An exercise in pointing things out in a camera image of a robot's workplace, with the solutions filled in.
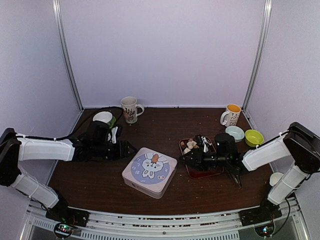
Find front aluminium rail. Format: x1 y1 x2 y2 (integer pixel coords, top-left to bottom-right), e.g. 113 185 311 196
24 197 306 240

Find dark red chocolate tray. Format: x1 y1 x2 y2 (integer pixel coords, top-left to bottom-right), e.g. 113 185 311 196
178 135 225 179

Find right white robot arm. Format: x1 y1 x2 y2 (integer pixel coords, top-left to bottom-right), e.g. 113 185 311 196
178 122 320 221

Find coral pattern mug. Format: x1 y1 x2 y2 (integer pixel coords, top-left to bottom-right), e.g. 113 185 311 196
120 96 145 124

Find light blue bowl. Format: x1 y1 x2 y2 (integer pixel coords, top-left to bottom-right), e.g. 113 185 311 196
225 125 245 143

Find metal tin lid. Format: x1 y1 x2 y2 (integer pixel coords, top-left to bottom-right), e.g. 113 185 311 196
122 147 178 179

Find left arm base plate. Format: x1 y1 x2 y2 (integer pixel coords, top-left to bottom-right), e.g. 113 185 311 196
45 207 90 227

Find right aluminium frame post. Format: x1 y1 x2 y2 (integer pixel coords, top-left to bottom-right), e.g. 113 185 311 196
242 0 273 112

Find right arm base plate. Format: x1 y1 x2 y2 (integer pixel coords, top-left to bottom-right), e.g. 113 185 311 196
238 206 282 227

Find orange interior mug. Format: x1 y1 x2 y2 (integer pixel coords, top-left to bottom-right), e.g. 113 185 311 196
220 104 242 127

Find white compartment tin box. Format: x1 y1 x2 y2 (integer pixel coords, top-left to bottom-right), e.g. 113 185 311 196
122 172 175 199

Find left aluminium frame post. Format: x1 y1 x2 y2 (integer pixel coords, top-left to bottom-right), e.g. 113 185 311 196
52 0 84 112

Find white bowl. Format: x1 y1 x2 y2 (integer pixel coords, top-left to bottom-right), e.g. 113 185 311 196
92 111 113 125

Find lime green bowl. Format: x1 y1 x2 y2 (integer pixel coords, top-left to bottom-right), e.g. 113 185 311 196
244 129 264 147

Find aluminium frame post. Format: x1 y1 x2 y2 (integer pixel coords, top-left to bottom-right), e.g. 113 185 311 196
242 0 273 112
52 0 84 112

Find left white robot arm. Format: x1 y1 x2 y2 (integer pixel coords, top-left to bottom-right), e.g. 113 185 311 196
0 126 137 222

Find metal tongs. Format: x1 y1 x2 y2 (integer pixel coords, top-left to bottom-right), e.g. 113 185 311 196
226 168 243 189

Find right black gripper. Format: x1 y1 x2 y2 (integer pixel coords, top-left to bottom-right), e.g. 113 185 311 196
179 148 229 172

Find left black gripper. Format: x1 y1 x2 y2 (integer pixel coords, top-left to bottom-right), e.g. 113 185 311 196
92 139 138 161

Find white cup near base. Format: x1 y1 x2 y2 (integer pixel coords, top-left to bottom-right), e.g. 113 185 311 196
269 172 284 187

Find green saucer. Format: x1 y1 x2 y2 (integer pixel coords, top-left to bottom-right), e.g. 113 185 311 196
109 116 116 129

